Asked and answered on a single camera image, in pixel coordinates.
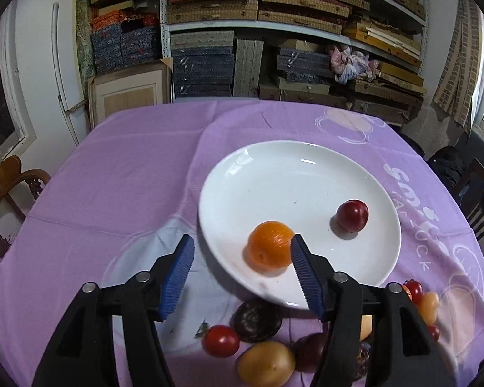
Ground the wooden chair left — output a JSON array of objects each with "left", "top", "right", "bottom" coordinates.
[{"left": 0, "top": 155, "right": 50, "bottom": 258}]

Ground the small dark red plum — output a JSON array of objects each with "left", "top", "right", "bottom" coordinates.
[{"left": 336, "top": 199, "right": 369, "bottom": 233}]

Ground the large orange mandarin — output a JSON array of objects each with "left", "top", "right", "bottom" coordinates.
[{"left": 247, "top": 221, "right": 295, "bottom": 271}]

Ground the pale yellow round fruit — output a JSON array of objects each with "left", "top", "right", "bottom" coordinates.
[{"left": 237, "top": 341, "right": 295, "bottom": 387}]

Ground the grey upright patterned box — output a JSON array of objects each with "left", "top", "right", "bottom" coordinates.
[{"left": 233, "top": 39, "right": 264, "bottom": 98}]

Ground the large dark red plum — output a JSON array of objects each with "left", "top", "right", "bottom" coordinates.
[{"left": 292, "top": 333, "right": 327, "bottom": 373}]

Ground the framed picture in cardboard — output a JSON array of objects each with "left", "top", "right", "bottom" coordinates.
[{"left": 89, "top": 58, "right": 174, "bottom": 129}]

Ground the red tomato with stem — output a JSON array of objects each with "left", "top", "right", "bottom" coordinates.
[{"left": 195, "top": 321, "right": 240, "bottom": 358}]

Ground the small mandarin with stem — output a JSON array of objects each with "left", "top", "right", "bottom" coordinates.
[{"left": 402, "top": 285, "right": 413, "bottom": 302}]

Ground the red cherry tomato behind mandarin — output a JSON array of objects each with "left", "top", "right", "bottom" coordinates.
[{"left": 403, "top": 279, "right": 423, "bottom": 304}]

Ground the white oval plate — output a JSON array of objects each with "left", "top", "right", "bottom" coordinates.
[{"left": 198, "top": 141, "right": 401, "bottom": 309}]

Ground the elongated orange-yellow tomato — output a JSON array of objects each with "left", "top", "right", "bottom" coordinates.
[{"left": 416, "top": 292, "right": 440, "bottom": 326}]

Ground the dark wooden chair right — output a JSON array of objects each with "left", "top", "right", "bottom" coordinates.
[{"left": 450, "top": 158, "right": 484, "bottom": 242}]

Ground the dark purple passion fruit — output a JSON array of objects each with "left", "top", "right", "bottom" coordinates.
[{"left": 231, "top": 298, "right": 283, "bottom": 343}]

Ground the pink crumpled cloth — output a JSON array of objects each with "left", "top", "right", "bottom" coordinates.
[{"left": 328, "top": 45, "right": 380, "bottom": 85}]

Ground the metal storage shelf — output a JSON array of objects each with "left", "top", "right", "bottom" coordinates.
[{"left": 159, "top": 0, "right": 428, "bottom": 127}]

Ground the beige round pear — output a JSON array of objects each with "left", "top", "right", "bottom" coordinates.
[{"left": 360, "top": 315, "right": 373, "bottom": 341}]

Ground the small red cherry tomato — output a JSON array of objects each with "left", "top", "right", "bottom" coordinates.
[{"left": 428, "top": 325, "right": 440, "bottom": 342}]

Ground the purple printed tablecloth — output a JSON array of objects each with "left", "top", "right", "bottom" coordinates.
[{"left": 0, "top": 99, "right": 484, "bottom": 386}]

